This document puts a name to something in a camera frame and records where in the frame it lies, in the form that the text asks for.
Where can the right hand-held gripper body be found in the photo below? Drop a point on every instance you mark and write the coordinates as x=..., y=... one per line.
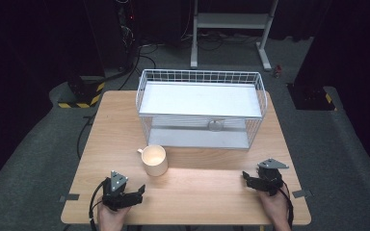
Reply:
x=269, y=178

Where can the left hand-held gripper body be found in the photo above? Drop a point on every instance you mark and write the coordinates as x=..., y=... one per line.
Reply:
x=115, y=192

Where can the person's left hand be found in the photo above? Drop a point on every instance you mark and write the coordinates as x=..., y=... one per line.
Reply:
x=110, y=218

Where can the person's right hand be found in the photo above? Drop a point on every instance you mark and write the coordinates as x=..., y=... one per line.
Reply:
x=274, y=207

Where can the grey tape piece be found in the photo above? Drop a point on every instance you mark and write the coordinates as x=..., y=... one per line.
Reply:
x=69, y=197
x=302, y=193

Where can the cream cup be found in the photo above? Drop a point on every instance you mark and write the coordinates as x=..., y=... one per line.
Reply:
x=155, y=160

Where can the black base with striped edge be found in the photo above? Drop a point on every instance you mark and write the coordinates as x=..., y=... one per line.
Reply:
x=83, y=93
x=313, y=97

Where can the small red object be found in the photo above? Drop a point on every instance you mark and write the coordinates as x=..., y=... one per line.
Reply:
x=277, y=71

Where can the white metal stand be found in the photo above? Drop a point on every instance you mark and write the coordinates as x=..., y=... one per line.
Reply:
x=232, y=20

